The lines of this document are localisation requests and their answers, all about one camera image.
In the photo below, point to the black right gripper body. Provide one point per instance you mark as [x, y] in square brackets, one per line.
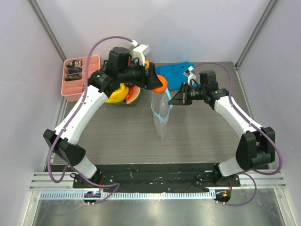
[185, 93]

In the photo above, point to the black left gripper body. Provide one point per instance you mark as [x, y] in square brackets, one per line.
[136, 74]

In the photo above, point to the orange fruit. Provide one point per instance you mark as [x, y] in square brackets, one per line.
[163, 87]

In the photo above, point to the clear zip top bag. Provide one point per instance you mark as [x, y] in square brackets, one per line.
[161, 110]

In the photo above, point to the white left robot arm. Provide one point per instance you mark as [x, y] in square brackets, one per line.
[123, 66]

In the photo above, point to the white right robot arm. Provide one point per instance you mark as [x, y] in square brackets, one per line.
[254, 148]

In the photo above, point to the orange yellow mango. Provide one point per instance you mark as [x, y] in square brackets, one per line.
[147, 65]

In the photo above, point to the green fruit basket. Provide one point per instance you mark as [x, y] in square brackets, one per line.
[124, 101]

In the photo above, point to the watermelon slice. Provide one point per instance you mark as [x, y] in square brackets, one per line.
[133, 95]

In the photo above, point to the blue folded cloth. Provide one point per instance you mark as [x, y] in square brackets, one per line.
[174, 74]

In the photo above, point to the yellow banana bunch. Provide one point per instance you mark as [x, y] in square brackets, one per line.
[118, 95]

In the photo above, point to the pink organizer tray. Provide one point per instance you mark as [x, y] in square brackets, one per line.
[74, 75]

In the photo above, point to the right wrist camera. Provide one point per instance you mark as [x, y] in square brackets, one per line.
[190, 75]

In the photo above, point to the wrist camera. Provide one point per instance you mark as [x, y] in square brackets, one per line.
[139, 52]
[190, 75]

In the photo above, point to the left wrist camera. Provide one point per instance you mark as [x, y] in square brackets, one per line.
[139, 52]

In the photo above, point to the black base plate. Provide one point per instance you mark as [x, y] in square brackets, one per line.
[155, 178]

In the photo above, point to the white slotted cable duct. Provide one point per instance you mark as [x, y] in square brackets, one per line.
[91, 195]

